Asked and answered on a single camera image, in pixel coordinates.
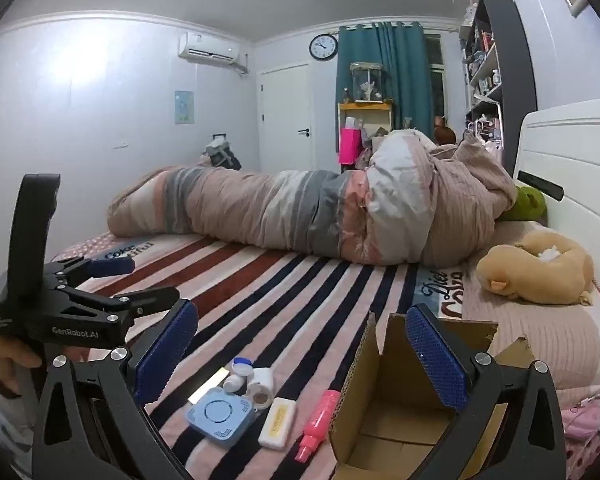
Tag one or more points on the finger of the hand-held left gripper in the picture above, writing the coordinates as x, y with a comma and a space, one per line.
145, 299
107, 266

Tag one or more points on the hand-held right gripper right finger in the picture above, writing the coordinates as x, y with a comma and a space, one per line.
435, 355

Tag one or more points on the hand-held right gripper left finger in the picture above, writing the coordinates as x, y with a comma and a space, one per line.
165, 350

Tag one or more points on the small white blue-capped bottle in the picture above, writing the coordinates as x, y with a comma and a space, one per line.
237, 377

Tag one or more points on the blue square plastic device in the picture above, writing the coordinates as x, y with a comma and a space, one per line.
220, 417

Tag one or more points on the brown cardboard box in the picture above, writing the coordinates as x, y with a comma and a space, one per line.
380, 425

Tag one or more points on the small white box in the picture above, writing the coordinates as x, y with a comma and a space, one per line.
262, 376

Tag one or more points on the round clear compact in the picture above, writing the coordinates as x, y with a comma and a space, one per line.
262, 399

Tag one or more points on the pink spray bottle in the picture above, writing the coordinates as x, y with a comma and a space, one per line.
317, 420

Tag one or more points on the white case with yellow label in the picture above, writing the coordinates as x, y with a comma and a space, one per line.
277, 425

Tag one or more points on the person's left hand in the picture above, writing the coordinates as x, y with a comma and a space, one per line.
5, 360

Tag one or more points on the striped blanket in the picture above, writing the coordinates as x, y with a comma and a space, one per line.
280, 300

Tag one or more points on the tan plush toy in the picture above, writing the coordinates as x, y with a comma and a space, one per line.
535, 275

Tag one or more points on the pink cloth item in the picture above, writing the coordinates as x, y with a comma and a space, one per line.
585, 420

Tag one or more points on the pink and grey quilt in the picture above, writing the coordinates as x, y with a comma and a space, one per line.
290, 210

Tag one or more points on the green plush toy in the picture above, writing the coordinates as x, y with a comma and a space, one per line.
527, 205

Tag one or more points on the brown round object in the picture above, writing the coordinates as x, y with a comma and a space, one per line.
444, 134

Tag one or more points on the bright pink bag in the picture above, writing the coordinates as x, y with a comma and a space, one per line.
349, 146

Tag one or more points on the white door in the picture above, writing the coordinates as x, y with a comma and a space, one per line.
285, 120

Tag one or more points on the white air conditioner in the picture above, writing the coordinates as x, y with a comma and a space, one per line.
207, 47

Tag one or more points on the white headboard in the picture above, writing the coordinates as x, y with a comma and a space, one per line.
580, 150

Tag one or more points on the yellow table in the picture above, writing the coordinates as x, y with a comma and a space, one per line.
365, 106

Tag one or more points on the window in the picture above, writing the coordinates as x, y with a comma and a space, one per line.
435, 75

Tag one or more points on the glass display tank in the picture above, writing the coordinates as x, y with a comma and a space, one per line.
366, 82

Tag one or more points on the teal curtain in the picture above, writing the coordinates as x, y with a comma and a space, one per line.
405, 75

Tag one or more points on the dark bookshelf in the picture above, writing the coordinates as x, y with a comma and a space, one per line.
515, 50

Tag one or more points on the light blue wall poster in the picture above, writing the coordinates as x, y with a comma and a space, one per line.
184, 107

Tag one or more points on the round wall clock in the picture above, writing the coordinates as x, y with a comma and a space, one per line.
323, 47

